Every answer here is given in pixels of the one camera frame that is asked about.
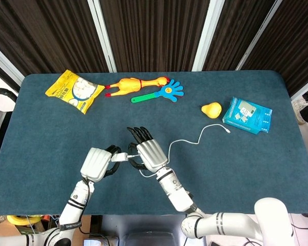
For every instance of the yellow rubber chicken toy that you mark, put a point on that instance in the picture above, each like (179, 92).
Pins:
(127, 85)

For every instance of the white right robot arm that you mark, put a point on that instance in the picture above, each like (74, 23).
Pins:
(174, 189)

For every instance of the brown cardboard box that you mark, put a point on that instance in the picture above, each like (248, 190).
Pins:
(86, 221)

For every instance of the dark brown ribbed panel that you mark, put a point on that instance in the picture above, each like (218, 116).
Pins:
(154, 33)
(295, 43)
(236, 30)
(46, 36)

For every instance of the blue product box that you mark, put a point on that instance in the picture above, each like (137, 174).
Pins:
(247, 115)

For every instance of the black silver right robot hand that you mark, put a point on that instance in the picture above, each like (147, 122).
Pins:
(151, 155)

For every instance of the white frame post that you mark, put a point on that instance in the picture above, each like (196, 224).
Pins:
(206, 38)
(5, 62)
(259, 33)
(102, 38)
(304, 91)

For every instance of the yellow pear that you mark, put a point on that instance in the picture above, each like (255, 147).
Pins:
(211, 110)

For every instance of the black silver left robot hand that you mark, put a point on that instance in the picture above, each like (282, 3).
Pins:
(95, 164)

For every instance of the white sneaker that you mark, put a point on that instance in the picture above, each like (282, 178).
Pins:
(300, 110)

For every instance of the white power adapter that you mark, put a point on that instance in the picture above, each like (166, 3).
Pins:
(119, 157)

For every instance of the teal felt table cloth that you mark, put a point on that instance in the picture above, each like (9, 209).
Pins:
(41, 166)

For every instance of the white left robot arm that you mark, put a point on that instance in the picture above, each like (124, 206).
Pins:
(74, 205)

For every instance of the yellow snack bag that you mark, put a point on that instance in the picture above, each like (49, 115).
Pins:
(74, 91)

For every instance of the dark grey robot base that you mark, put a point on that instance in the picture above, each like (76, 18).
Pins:
(143, 228)

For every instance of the black chair armrest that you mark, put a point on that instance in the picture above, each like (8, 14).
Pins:
(5, 91)

